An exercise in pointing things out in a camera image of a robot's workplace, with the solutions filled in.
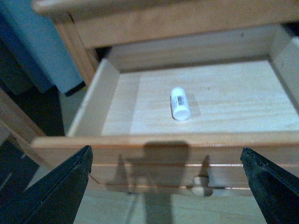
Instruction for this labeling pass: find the wooden nightstand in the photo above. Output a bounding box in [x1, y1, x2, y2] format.
[31, 0, 299, 84]

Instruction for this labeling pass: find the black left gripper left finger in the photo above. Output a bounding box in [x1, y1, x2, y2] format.
[0, 146, 93, 224]

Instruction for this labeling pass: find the wooden drawer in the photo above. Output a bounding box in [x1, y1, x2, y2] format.
[32, 25, 299, 195]

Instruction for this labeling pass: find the white medicine bottle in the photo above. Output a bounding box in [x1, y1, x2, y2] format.
[170, 87, 191, 121]

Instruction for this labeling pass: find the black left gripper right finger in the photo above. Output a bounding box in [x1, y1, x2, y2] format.
[240, 147, 299, 224]

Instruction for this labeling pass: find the grey curtain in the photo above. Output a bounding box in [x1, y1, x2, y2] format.
[0, 0, 84, 94]

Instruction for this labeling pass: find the wooden bed frame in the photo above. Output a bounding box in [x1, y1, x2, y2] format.
[0, 90, 54, 170]

